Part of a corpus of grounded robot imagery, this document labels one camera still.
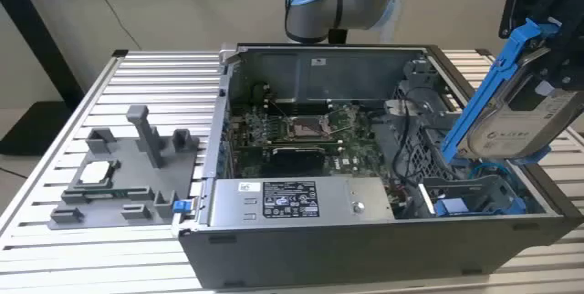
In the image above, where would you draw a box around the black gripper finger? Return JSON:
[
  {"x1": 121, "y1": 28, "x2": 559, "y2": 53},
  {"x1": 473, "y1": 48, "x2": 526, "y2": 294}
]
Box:
[
  {"x1": 531, "y1": 16, "x2": 584, "y2": 93},
  {"x1": 499, "y1": 0, "x2": 537, "y2": 39}
]

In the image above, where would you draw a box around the hard disk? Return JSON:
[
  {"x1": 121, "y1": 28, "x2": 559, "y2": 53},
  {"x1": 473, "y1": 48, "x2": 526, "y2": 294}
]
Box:
[{"x1": 441, "y1": 18, "x2": 584, "y2": 167}]

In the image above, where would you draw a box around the black disk wire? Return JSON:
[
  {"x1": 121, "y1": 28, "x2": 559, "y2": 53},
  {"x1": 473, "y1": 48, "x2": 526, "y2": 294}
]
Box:
[{"x1": 395, "y1": 90, "x2": 429, "y2": 189}]

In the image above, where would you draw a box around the grey disk bay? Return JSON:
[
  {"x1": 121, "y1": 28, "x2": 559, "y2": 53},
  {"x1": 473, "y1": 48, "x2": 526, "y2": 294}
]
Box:
[{"x1": 418, "y1": 157, "x2": 547, "y2": 219}]

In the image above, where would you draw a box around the perforated metal drive cage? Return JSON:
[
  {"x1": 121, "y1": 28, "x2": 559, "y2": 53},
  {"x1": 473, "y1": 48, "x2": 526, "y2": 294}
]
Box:
[{"x1": 374, "y1": 122, "x2": 462, "y2": 185}]

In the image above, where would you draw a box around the metal socket cover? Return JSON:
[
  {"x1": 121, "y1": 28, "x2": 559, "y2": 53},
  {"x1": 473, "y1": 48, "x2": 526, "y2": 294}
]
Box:
[{"x1": 326, "y1": 107, "x2": 355, "y2": 134}]

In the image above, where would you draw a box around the green motherboard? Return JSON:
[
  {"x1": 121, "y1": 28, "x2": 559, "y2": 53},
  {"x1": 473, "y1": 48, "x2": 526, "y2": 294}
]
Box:
[{"x1": 226, "y1": 102, "x2": 394, "y2": 178}]

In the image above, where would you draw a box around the CPU socket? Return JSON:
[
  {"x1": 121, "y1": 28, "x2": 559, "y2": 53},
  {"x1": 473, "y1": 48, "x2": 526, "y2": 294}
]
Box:
[{"x1": 286, "y1": 114, "x2": 333, "y2": 139}]

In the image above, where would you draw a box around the thin metal locking lever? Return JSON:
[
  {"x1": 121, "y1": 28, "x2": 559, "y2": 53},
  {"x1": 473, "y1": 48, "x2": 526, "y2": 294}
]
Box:
[{"x1": 269, "y1": 100, "x2": 290, "y2": 120}]

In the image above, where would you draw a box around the black fan shroud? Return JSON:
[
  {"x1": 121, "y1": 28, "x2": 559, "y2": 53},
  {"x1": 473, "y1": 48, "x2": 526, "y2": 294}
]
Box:
[{"x1": 269, "y1": 145, "x2": 329, "y2": 177}]

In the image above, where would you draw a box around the black open PC case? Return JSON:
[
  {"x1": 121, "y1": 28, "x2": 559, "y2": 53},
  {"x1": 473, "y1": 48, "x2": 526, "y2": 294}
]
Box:
[{"x1": 171, "y1": 42, "x2": 584, "y2": 290}]

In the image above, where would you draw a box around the grey power supply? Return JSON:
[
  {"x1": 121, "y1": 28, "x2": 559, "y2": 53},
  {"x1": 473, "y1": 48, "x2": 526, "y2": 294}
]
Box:
[{"x1": 207, "y1": 176, "x2": 397, "y2": 223}]

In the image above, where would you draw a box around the grey parts rack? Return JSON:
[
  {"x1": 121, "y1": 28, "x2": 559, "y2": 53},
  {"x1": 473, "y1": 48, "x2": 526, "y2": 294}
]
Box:
[{"x1": 49, "y1": 104, "x2": 202, "y2": 232}]

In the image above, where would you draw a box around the green RAM stick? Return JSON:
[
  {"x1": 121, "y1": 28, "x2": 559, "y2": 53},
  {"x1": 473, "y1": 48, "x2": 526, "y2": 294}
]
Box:
[{"x1": 69, "y1": 186, "x2": 153, "y2": 202}]

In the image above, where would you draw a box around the silver CPU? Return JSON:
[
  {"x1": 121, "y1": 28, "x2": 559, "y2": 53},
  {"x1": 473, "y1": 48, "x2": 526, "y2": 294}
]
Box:
[{"x1": 77, "y1": 162, "x2": 115, "y2": 185}]

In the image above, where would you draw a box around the black desk stand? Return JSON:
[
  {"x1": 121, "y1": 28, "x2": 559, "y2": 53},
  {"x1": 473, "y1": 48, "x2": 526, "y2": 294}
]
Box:
[{"x1": 0, "y1": 0, "x2": 89, "y2": 157}]

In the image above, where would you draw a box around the blue disk wire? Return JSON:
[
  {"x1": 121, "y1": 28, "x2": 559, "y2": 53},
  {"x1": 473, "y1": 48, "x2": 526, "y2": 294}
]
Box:
[{"x1": 473, "y1": 162, "x2": 511, "y2": 189}]

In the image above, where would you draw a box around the coloured wire bundle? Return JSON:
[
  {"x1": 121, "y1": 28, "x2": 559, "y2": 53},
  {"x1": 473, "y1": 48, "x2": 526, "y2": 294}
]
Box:
[{"x1": 390, "y1": 184, "x2": 413, "y2": 208}]

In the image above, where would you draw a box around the thin black wall cable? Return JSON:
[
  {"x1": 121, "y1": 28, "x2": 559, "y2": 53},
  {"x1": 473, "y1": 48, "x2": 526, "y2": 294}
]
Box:
[{"x1": 81, "y1": 0, "x2": 141, "y2": 51}]

